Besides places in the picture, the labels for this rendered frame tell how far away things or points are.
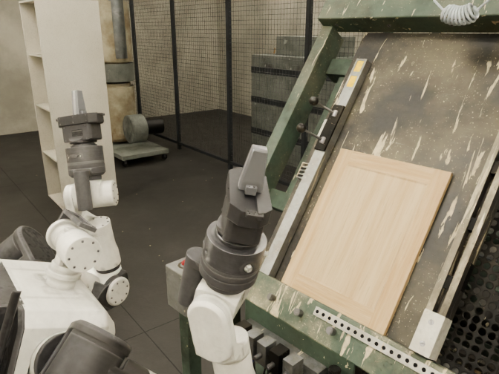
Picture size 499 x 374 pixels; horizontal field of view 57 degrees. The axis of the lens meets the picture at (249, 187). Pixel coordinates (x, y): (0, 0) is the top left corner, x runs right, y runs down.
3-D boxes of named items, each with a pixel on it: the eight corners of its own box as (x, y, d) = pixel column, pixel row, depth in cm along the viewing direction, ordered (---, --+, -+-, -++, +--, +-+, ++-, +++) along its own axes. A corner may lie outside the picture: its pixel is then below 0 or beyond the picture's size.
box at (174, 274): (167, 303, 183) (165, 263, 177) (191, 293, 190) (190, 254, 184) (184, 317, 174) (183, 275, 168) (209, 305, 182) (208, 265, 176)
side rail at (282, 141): (233, 255, 202) (217, 248, 194) (333, 40, 214) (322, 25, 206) (242, 260, 198) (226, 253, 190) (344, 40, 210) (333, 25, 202)
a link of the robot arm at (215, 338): (223, 305, 63) (235, 380, 68) (245, 270, 71) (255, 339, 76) (181, 300, 66) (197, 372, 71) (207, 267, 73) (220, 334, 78)
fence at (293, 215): (265, 273, 180) (259, 270, 178) (361, 63, 191) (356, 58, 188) (274, 277, 177) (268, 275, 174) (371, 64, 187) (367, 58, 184)
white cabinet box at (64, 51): (48, 195, 519) (18, 1, 452) (98, 185, 552) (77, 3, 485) (64, 211, 474) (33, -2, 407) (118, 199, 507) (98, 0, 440)
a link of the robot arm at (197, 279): (248, 286, 62) (232, 344, 67) (272, 247, 71) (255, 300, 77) (174, 255, 64) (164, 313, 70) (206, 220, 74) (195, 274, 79)
